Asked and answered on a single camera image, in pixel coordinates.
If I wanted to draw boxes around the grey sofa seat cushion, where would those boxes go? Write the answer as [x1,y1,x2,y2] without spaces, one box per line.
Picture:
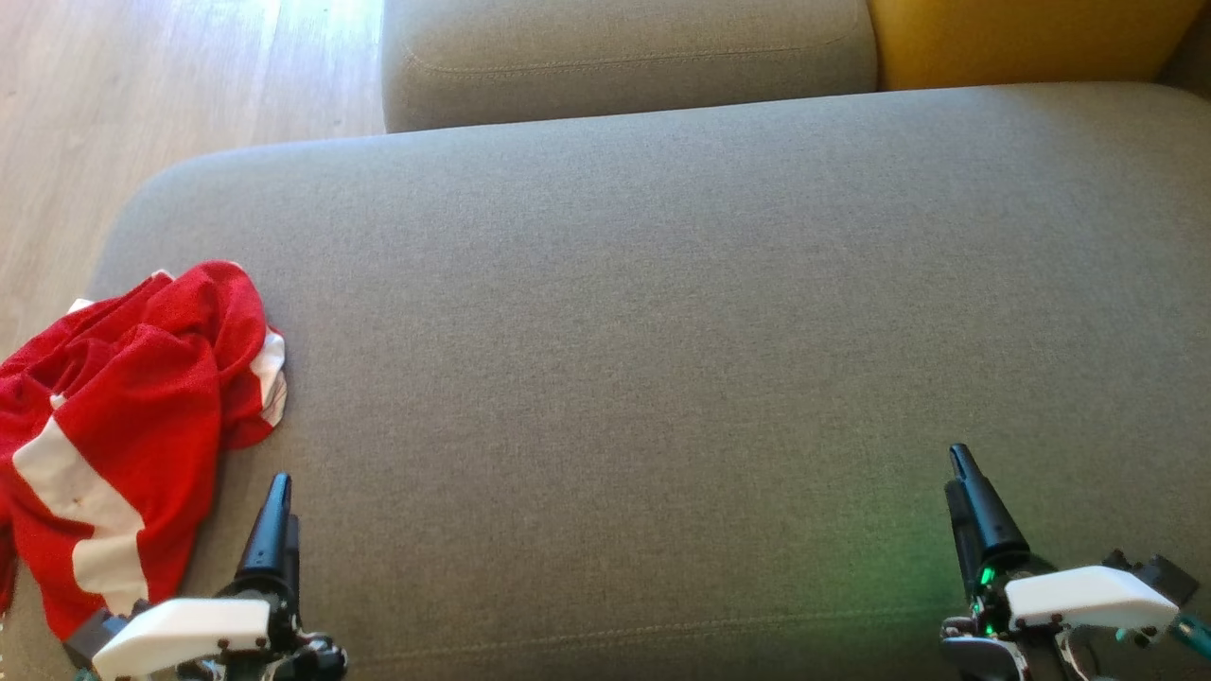
[381,0,879,133]

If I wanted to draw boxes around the yellow sofa back cushion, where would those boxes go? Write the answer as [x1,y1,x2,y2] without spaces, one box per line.
[869,0,1207,93]

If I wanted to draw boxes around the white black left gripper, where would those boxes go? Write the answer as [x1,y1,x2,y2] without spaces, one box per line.
[92,473,306,681]

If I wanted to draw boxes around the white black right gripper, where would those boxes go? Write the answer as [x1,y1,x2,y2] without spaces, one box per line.
[946,444,1181,637]

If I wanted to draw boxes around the large grey sofa seat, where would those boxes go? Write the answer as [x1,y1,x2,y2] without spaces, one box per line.
[0,82,1211,681]

